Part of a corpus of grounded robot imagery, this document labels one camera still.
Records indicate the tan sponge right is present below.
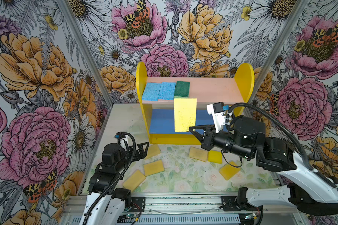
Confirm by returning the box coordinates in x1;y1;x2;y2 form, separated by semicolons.
188;147;208;162

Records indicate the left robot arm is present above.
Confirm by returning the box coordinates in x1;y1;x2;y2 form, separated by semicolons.
80;139;149;225

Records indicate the speckled yellow sponge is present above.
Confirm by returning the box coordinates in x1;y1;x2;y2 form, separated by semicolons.
174;98;197;132

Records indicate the bright yellow square sponge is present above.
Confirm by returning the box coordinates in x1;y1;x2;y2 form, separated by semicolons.
207;150;223;164

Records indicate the yellow shelf with coloured boards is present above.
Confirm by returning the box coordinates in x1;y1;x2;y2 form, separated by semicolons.
136;62;255;145

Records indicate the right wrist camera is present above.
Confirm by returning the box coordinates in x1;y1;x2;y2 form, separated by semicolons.
207;102;229;133

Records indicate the aluminium frame post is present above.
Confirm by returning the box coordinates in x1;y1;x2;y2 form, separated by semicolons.
58;1;113;109
248;0;308;103

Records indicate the tan yellow sponge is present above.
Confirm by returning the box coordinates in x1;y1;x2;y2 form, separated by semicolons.
145;144;161;159
123;170;146;192
143;160;164;177

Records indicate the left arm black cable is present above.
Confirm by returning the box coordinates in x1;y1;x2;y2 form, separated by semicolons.
81;131;137;225

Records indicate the tan yellow sponge lower left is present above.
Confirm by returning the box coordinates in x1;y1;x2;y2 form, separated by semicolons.
123;170;146;192

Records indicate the tan yellow sponge middle left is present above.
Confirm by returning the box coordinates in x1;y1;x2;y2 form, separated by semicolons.
143;160;164;177

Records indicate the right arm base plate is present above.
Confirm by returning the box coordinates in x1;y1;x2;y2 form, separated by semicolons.
219;196;259;212

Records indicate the tan yellow sponge upper left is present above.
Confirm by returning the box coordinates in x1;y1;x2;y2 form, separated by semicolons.
145;144;161;159

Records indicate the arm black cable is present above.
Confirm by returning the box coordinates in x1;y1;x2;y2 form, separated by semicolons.
81;131;137;225
226;102;338;186

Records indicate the light blue sponge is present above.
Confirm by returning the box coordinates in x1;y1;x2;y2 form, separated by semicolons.
142;82;161;101

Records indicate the right aluminium frame post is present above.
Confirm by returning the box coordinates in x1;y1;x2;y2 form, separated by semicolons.
248;0;308;103

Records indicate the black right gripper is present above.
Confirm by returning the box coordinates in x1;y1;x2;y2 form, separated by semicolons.
190;123;256;158

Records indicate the left aluminium frame post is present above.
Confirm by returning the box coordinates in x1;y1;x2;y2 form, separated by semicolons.
58;1;113;109

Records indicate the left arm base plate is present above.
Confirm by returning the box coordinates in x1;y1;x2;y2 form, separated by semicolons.
124;196;146;213

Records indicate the green scouring sponge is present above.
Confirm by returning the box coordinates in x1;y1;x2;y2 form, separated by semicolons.
174;81;190;98

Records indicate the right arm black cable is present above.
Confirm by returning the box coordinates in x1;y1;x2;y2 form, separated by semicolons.
226;102;338;186

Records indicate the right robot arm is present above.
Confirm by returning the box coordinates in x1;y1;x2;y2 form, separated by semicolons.
189;117;338;216

